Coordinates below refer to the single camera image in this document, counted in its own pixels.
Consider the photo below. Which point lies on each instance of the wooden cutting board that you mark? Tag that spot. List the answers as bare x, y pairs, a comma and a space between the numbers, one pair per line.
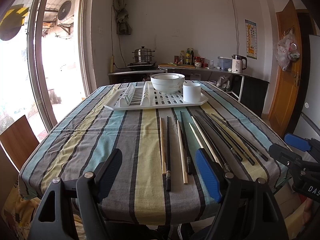
172, 65

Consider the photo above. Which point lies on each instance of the white electric kettle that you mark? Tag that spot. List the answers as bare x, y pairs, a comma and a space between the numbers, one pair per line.
239, 63

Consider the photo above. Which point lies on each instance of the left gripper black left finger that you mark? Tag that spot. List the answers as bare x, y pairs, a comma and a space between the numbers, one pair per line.
107, 174

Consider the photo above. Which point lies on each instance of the striped tablecloth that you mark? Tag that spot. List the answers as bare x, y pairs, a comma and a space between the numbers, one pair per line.
88, 135

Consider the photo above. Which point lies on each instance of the white utensil cup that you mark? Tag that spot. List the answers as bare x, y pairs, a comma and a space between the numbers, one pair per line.
191, 92

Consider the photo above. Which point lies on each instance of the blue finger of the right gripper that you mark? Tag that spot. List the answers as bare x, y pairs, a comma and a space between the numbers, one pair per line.
297, 142

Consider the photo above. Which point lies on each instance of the metal kitchen shelf table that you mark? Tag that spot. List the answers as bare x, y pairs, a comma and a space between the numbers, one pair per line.
236, 87

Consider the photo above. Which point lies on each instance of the dark sauce bottle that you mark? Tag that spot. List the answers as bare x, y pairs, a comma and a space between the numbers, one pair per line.
192, 56

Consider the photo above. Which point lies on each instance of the hanging plastic bags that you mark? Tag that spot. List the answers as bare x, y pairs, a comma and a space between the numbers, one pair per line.
286, 50

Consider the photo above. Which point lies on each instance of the black induction stove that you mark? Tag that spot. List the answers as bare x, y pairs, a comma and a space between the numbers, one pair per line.
142, 65

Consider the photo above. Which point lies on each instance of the clear plastic storage box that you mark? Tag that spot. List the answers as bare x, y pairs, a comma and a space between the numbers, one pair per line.
224, 63

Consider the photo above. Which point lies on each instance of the green oil bottle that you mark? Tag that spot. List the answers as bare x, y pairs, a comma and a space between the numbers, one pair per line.
187, 56

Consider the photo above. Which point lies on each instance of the white plastic dish rack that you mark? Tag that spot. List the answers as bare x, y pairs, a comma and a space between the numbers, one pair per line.
135, 97

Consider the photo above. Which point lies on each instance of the steel steamer pot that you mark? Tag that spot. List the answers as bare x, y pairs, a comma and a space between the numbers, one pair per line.
143, 54

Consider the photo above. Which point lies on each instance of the white ceramic bowl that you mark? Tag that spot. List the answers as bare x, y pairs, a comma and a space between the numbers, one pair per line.
167, 83

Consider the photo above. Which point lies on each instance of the wooden door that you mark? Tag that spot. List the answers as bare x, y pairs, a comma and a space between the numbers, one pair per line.
282, 115

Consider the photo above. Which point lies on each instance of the wooden chair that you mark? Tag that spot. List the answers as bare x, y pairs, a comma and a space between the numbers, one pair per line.
19, 141

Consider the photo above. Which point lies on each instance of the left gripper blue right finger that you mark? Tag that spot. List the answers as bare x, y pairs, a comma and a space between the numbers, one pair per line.
208, 175

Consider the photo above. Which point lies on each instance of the outdoor air conditioner fan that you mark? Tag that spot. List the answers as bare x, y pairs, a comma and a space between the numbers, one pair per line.
64, 10

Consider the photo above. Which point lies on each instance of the giraffe wall poster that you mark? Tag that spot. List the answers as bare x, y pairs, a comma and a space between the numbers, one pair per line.
251, 39

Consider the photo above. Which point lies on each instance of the white refrigerator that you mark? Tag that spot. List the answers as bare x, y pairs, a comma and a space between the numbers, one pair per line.
308, 123

